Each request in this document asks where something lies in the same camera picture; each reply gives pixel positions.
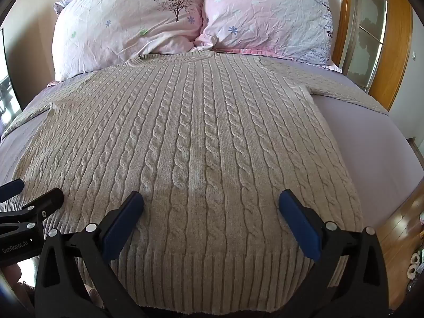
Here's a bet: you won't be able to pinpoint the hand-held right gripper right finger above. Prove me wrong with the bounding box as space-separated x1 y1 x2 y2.
279 189 389 318

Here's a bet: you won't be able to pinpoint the pink pillow with flower print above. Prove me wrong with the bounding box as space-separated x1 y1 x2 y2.
194 0 343 73

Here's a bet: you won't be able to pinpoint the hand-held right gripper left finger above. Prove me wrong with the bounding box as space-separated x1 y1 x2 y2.
34 191 145 318

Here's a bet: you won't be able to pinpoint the beige cable-knit sweater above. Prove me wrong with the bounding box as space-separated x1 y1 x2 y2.
2 50 390 316

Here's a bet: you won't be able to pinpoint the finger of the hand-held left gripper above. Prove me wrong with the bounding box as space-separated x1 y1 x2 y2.
0 178 25 202
0 187 65 230

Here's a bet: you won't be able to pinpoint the lavender bed sheet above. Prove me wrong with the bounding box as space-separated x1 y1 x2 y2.
0 48 418 236

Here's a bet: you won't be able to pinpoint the white fluffy slippers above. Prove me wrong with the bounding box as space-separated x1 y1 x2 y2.
405 252 422 287

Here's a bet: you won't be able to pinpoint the pink pillow with tree print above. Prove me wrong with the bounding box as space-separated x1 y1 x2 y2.
52 0 206 82

